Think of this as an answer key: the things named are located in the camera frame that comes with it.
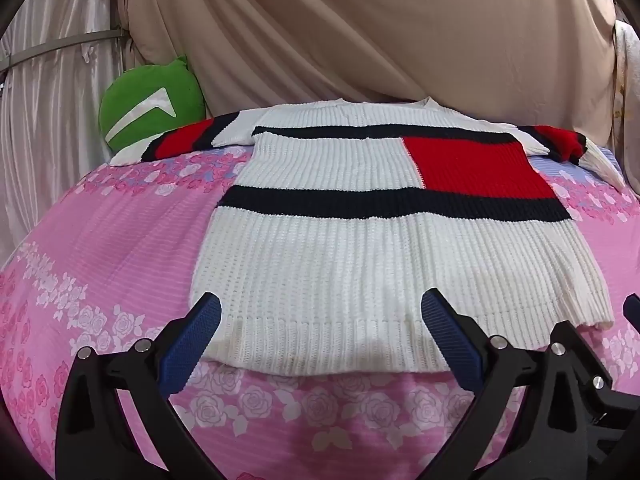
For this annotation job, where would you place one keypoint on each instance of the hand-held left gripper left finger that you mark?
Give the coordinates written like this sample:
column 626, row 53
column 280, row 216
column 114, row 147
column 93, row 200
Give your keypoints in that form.
column 196, row 336

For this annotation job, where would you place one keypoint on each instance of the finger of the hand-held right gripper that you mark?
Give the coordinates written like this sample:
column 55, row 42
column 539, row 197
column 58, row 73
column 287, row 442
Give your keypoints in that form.
column 634, row 307

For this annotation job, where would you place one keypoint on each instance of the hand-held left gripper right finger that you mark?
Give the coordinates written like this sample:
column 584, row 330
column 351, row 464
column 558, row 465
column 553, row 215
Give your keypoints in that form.
column 452, row 336

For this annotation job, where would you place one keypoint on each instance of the white red navy knit sweater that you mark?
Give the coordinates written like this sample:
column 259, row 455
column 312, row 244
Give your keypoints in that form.
column 325, row 260

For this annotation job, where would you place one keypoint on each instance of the pink blue floral bedsheet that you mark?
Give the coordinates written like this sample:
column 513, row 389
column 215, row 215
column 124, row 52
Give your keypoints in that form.
column 125, row 240

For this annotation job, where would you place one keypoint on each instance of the cream floral cloth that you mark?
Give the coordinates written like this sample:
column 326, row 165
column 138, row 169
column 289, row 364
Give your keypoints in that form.
column 627, row 110

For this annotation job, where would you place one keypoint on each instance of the green plush pillow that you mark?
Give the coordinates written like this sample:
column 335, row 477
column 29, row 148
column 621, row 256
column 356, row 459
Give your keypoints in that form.
column 145, row 85

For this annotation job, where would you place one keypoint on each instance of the white satin curtain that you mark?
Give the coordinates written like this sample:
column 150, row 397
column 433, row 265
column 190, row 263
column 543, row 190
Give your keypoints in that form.
column 50, row 110

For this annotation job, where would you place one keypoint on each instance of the grey curtain band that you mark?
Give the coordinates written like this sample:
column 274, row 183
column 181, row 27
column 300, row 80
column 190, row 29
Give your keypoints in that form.
column 60, row 44

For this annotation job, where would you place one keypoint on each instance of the beige draped cloth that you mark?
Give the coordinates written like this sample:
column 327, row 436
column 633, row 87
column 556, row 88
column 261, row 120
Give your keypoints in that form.
column 350, row 25

